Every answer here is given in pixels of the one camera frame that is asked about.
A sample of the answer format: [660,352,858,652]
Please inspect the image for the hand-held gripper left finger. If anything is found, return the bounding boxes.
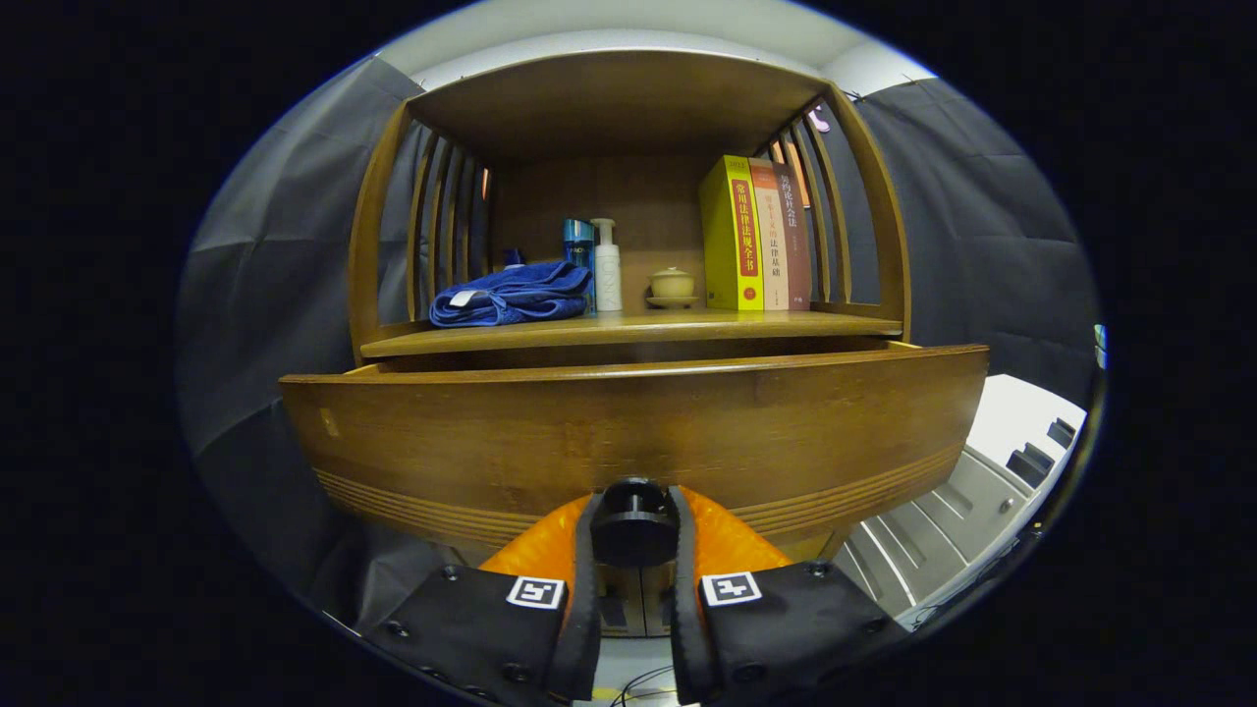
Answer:
[363,488,602,706]

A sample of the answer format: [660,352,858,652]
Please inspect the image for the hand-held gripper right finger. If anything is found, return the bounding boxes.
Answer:
[670,486,909,706]

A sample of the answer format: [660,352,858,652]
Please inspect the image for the wooden drawer with black knob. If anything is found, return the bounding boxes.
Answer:
[280,342,991,571]

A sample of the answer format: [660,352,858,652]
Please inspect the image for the wooden cabinet door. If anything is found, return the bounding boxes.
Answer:
[601,567,641,637]
[640,567,675,637]

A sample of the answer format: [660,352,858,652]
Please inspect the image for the wooden countertop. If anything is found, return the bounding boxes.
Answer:
[360,306,904,359]

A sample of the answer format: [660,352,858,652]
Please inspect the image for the brown wooden cabinet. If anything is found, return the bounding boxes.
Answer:
[349,49,912,639]

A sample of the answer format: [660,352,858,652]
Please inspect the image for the folded blue towel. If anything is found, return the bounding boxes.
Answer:
[429,260,595,328]

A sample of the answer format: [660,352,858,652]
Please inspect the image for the yellow lidded teacup with saucer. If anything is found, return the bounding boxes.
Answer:
[645,266,700,310]

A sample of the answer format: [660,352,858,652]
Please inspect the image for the white pump bottle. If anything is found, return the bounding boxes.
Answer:
[589,218,624,313]

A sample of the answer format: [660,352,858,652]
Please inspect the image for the teal cosmetic bottle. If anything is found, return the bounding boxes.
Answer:
[563,218,597,315]

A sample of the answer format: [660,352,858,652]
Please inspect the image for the maroon book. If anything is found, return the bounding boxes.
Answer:
[771,162,813,311]

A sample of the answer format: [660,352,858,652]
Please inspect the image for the cream and orange book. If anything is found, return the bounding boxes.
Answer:
[748,157,791,311]

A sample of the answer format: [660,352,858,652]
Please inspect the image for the thick yellow book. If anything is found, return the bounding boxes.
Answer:
[698,154,765,313]

